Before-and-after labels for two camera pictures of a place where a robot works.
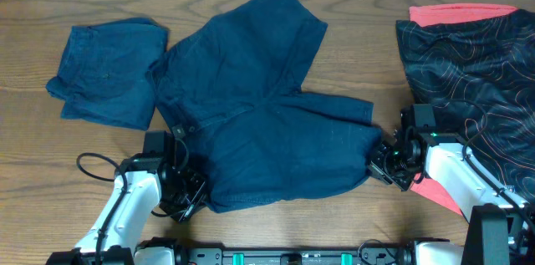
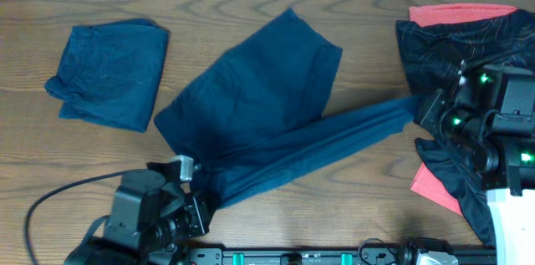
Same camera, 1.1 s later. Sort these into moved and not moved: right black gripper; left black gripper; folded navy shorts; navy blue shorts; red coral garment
Moved: right black gripper; left black gripper; navy blue shorts
Not moved: red coral garment; folded navy shorts
